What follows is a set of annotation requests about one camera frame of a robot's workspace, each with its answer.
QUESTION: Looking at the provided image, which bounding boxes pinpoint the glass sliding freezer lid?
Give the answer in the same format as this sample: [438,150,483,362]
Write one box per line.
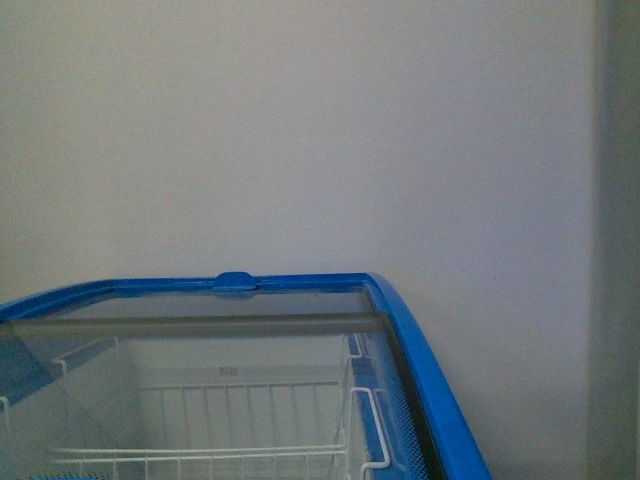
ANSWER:
[0,291,431,480]

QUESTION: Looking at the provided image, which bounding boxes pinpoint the white blue chest freezer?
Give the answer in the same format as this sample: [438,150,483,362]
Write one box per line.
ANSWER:
[0,271,492,480]

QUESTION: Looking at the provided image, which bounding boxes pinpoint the white wire freezer basket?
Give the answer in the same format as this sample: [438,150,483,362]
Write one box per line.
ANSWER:
[1,334,410,479]

